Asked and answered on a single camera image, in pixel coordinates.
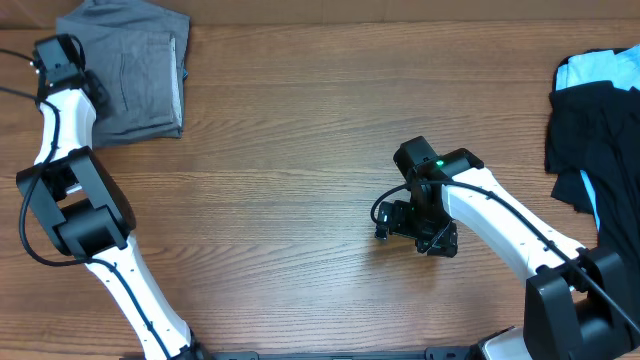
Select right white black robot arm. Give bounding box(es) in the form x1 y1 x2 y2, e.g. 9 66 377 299
370 136 639 360

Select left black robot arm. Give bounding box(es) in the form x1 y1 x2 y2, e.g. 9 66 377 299
16 34 210 359

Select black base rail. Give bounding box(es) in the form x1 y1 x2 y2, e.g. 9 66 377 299
119 344 565 360

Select light blue garment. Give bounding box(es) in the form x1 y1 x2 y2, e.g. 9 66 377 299
553 45 639 91

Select black garment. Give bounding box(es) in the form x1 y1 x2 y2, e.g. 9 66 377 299
544 57 639 321

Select grey shorts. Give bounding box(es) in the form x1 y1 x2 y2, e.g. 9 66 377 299
56 1 190 147

